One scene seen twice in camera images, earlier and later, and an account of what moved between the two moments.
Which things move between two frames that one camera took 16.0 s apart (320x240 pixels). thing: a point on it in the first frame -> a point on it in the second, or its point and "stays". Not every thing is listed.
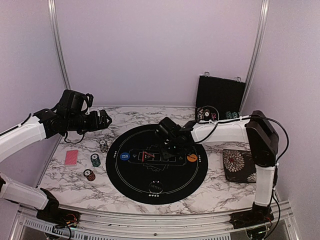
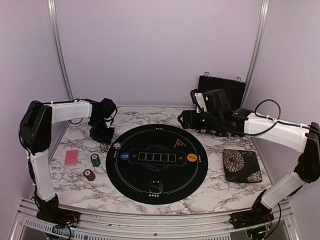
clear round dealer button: (155, 187) stays
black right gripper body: (173, 146) -> (211, 121)
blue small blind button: (124, 156) stays
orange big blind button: (192, 157) stays
